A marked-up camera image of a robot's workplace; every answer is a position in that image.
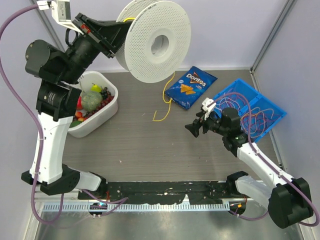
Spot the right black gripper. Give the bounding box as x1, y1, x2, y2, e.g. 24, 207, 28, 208
185, 108, 229, 138

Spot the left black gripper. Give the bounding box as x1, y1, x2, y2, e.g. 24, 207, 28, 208
60, 12, 134, 85

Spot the yellow cable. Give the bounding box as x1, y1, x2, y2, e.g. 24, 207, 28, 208
124, 16, 177, 123

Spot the translucent white spool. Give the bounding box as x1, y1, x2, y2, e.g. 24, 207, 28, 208
115, 0, 192, 84

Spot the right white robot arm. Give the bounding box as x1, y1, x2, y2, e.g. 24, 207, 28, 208
185, 108, 320, 229

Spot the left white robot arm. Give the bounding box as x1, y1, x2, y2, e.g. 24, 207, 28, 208
21, 13, 131, 200

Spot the blue Doritos chip bag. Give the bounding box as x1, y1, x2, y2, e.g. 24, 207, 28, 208
164, 66, 218, 110

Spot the white plastic fruit basket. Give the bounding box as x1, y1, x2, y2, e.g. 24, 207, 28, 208
68, 71, 119, 138

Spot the yellow green toy pear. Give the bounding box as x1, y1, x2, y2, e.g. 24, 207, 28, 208
90, 84, 102, 93

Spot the red toy apple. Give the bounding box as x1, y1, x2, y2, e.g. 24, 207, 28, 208
76, 96, 83, 110

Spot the small peach toy fruit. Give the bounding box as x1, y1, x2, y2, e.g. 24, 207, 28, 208
74, 111, 85, 122

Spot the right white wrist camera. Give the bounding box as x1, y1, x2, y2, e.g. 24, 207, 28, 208
201, 97, 217, 120

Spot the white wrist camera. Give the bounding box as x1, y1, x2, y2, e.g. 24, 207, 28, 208
201, 97, 217, 120
50, 0, 83, 35

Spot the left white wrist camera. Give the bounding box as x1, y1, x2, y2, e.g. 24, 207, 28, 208
50, 0, 83, 35

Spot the blue plastic cable bin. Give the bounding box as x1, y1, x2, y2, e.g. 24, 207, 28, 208
213, 78, 287, 143

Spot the bundle of coloured wires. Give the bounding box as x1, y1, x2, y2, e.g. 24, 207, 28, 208
214, 89, 280, 138

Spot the aluminium corner post left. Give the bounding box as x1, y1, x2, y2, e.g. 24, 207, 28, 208
36, 9, 65, 52

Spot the aluminium corner post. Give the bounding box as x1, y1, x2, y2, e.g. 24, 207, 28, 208
250, 0, 298, 73
36, 9, 65, 52

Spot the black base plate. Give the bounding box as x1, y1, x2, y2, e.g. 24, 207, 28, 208
77, 180, 257, 204

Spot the white slotted cable duct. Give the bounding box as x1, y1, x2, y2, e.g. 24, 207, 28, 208
42, 201, 230, 212

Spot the aluminium corner post right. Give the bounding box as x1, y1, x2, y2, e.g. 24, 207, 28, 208
250, 0, 298, 73

